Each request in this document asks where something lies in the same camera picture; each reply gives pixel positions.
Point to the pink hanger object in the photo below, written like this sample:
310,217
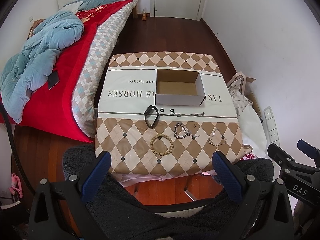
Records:
16,188

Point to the red bed blanket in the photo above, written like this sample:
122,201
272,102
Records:
50,110

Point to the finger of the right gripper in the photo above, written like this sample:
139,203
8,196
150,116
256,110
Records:
312,152
288,164

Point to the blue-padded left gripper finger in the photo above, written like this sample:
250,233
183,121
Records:
47,220

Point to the white cardboard box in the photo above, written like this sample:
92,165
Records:
179,88

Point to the orange bottle on floor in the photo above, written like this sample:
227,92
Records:
144,14

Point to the checkered beige tablecloth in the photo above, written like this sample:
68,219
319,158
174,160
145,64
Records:
174,147

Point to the black smart watch band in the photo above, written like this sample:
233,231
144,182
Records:
151,116

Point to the white power strip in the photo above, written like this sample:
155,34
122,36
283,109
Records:
272,131

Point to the black phone on bed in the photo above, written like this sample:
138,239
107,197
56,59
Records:
53,79

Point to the beige paper bag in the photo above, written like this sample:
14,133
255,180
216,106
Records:
241,93

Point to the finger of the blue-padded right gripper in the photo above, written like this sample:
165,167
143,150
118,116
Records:
264,208

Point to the light blue duvet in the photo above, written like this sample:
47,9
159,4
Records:
28,70

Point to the checkered bed sheet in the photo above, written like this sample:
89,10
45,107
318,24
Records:
99,53

